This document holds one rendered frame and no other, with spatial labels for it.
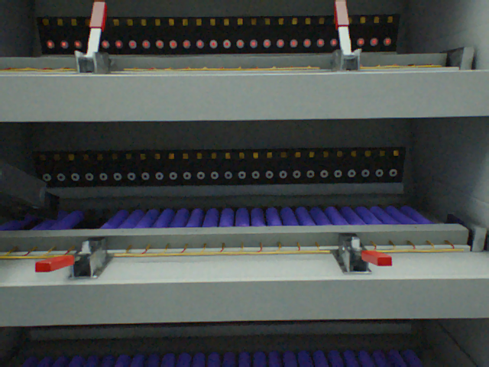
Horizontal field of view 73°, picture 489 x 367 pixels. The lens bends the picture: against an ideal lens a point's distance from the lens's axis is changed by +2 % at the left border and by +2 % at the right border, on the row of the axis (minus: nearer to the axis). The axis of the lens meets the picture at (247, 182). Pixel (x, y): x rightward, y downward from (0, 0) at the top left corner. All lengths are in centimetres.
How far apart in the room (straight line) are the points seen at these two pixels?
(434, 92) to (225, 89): 21
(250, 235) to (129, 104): 19
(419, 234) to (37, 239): 42
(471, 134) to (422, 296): 21
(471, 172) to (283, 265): 25
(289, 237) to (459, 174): 24
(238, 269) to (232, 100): 17
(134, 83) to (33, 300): 23
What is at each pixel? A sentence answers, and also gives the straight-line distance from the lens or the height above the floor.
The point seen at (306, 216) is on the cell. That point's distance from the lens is 42.
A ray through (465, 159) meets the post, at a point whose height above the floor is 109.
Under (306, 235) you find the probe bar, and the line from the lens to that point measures 37.
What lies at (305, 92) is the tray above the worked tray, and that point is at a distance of 35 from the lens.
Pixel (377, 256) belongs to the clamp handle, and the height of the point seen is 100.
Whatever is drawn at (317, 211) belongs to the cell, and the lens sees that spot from 44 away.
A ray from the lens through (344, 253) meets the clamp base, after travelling 35.
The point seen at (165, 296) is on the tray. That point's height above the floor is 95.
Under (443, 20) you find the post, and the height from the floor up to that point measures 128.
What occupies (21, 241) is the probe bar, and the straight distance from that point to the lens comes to 44.
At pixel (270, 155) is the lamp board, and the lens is 48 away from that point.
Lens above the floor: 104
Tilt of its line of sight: 5 degrees up
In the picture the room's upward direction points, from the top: 1 degrees counter-clockwise
